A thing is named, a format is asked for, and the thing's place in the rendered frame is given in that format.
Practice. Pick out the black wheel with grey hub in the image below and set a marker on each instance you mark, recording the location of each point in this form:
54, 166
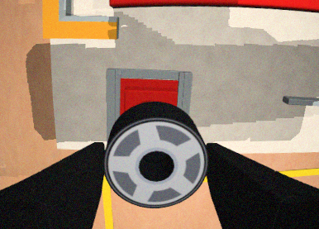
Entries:
152, 127

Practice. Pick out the yellow tape line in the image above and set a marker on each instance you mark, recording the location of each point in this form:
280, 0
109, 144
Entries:
107, 205

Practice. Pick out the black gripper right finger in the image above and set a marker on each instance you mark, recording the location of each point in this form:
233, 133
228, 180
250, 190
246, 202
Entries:
248, 195

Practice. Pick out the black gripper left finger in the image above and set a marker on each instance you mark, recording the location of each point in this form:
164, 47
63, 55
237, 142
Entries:
62, 196

